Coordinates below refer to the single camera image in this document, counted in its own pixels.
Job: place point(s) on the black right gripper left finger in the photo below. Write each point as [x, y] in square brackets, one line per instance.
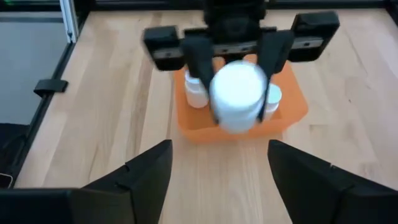
[136, 193]

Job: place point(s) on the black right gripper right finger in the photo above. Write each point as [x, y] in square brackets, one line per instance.
[317, 193]

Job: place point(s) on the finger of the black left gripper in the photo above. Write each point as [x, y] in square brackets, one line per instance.
[199, 56]
[275, 49]

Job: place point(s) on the orange translucent plastic basket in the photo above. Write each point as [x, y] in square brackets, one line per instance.
[202, 130]

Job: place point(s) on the silver aluminium extrusion post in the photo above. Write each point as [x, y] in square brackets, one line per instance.
[70, 20]

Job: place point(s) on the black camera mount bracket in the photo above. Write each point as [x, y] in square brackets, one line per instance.
[51, 87]

